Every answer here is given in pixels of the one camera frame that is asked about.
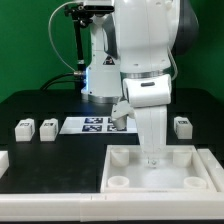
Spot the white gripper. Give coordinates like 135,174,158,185
134,106,167,168

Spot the white square tabletop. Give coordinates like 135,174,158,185
100,145,217,193

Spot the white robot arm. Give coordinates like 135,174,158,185
82,0,198,167

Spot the white right fence bar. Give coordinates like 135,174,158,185
198,149,224,193

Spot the white fence bar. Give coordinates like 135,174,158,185
198,149,224,193
0,151,9,178
0,192,224,222

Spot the white front fence bar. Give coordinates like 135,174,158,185
0,192,224,222

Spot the white marker sheet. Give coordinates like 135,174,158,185
60,116,137,135

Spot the white left fence bar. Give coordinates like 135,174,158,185
0,151,9,178

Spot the black cable bundle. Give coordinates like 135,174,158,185
40,73,84,92

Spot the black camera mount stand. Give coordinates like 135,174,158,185
64,3,93,90

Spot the grey cable loop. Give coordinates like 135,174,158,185
47,0,85,73

